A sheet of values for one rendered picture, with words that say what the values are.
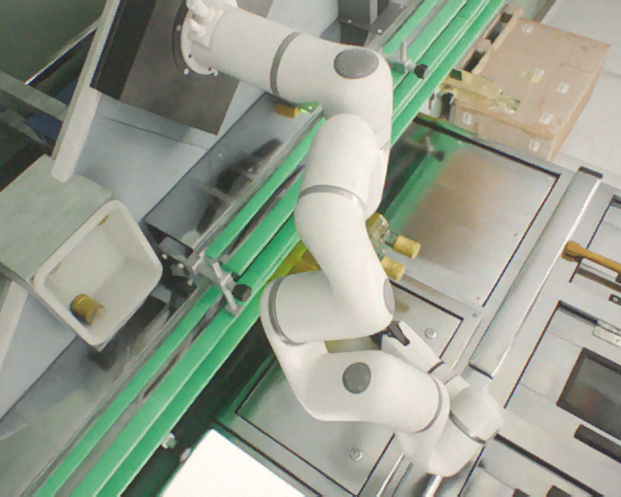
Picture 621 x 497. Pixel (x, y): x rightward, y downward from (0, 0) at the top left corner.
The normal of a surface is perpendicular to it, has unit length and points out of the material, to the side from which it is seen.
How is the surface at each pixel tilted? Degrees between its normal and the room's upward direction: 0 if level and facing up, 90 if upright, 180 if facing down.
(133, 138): 0
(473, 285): 90
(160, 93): 1
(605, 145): 90
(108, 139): 0
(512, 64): 82
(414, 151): 90
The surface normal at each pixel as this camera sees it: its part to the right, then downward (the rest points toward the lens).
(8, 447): -0.10, -0.54
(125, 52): -0.40, -0.02
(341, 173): 0.19, -0.46
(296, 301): -0.62, -0.22
